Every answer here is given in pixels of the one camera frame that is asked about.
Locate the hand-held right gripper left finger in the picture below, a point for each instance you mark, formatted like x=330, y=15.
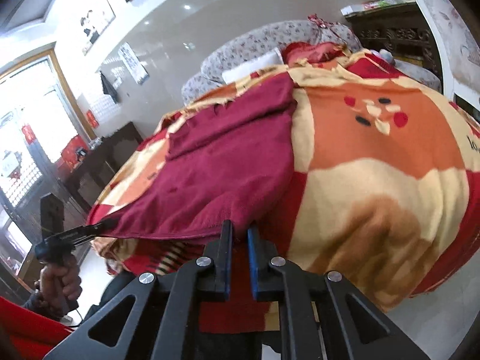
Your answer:
x=227, y=270

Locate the black and white wall poster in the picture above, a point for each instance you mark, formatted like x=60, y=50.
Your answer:
x=96, y=22

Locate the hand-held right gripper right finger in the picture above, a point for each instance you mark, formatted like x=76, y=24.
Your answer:
x=253, y=270

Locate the dark hanging cloth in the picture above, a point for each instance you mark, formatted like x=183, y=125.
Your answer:
x=110, y=88

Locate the floral grey bed headboard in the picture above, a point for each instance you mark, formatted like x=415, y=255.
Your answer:
x=262, y=37

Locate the person's red garment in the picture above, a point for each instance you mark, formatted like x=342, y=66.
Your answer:
x=30, y=333

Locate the dark carved wooden cabinet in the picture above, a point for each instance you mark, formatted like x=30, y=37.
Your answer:
x=397, y=33

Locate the eye chart poster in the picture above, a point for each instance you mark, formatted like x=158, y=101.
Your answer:
x=134, y=63

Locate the orange red printed blanket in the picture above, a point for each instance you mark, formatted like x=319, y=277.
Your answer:
x=375, y=176

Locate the red wall sticker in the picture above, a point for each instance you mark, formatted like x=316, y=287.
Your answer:
x=92, y=119

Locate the dark wooden side table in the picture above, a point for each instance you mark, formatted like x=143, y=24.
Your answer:
x=101, y=165

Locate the red box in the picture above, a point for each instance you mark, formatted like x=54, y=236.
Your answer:
x=72, y=152

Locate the white pillow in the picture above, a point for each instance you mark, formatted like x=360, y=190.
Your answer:
x=255, y=66

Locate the white ornate upholstered chair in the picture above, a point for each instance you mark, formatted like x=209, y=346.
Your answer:
x=450, y=26

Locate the dark red sweater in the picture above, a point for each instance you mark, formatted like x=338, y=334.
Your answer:
x=232, y=157

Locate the person's left forearm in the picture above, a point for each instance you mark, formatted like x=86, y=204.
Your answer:
x=39, y=305

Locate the person's left hand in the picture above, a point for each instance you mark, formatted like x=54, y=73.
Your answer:
x=56, y=281

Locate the white flat box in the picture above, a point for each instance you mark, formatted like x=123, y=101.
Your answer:
x=352, y=9

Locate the red pillow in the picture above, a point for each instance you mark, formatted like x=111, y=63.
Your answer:
x=311, y=50

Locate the floral bed sheet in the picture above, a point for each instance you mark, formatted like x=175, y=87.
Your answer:
x=416, y=73

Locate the wooden framed window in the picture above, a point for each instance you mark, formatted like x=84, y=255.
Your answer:
x=33, y=112

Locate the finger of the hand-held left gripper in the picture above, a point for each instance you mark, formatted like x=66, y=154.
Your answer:
x=87, y=237
x=101, y=227

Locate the red patterned cloth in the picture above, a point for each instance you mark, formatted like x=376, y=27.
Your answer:
x=320, y=21

